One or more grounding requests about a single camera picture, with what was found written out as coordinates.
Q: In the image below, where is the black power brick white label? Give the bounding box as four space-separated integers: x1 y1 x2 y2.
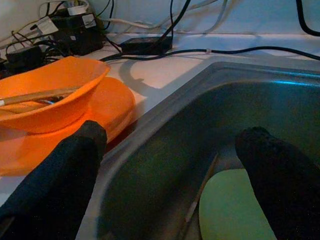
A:
51 11 105 56

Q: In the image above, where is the wooden chopstick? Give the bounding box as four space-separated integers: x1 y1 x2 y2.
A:
183 153 220 225
0 86 81 107

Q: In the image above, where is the white charger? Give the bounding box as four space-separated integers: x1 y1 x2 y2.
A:
66 4 89 16

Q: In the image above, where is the pale green plate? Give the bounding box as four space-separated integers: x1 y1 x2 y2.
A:
198 167 278 240

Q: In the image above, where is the thick black cable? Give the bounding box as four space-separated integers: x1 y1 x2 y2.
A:
296 0 320 37

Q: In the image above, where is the orange plastic plate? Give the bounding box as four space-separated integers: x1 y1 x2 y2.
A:
0 76 137 177

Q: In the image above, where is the black adapter cable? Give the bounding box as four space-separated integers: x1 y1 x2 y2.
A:
159 0 192 42

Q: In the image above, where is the orange plastic bowl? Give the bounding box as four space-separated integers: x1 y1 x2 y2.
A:
0 56 111 135

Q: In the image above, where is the flat black power adapter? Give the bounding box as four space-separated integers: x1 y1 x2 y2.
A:
119 36 174 56

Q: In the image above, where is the metal cutlery piece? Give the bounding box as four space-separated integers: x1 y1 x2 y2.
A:
37 95 65 105

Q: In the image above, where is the long black cable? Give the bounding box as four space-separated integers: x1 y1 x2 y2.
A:
99 47 320 63

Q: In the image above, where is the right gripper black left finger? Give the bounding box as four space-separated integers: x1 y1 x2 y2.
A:
0 120 108 240

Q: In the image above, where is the white labelled plug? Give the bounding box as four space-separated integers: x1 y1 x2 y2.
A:
31 16 60 36

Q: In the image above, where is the white cable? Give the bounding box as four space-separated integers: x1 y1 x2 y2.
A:
103 18 161 30

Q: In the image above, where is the small black power adapter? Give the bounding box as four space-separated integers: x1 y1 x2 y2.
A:
5 45 44 71

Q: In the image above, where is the stainless steel sink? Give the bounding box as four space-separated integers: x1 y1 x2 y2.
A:
74 56 320 240

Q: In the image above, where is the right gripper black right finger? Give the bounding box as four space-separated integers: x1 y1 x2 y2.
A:
235 126 320 240

